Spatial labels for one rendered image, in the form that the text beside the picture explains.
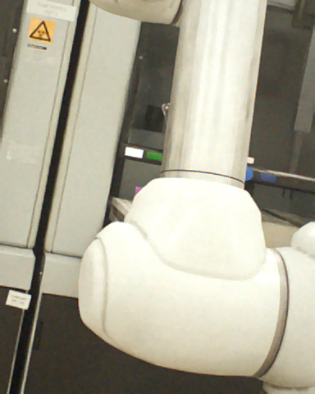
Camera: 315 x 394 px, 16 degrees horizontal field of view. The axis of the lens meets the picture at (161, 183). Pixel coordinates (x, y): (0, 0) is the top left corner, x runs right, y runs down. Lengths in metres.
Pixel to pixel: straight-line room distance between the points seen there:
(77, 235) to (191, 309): 1.16
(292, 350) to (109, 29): 1.22
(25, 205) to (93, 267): 1.12
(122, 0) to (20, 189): 0.62
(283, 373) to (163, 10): 0.80
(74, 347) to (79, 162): 0.39
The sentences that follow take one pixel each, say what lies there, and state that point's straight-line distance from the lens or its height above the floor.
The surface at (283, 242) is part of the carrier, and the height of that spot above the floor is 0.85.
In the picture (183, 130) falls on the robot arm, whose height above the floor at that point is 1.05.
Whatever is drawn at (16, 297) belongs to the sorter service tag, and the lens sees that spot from 2.28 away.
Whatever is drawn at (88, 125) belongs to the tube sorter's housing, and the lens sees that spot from 2.34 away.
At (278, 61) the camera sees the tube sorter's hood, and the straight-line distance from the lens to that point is 2.40.
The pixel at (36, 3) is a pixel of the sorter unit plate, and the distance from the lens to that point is 2.34.
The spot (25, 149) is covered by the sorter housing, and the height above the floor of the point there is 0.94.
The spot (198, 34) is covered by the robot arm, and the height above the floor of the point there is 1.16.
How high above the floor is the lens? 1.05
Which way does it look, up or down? 3 degrees down
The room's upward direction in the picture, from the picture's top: 11 degrees clockwise
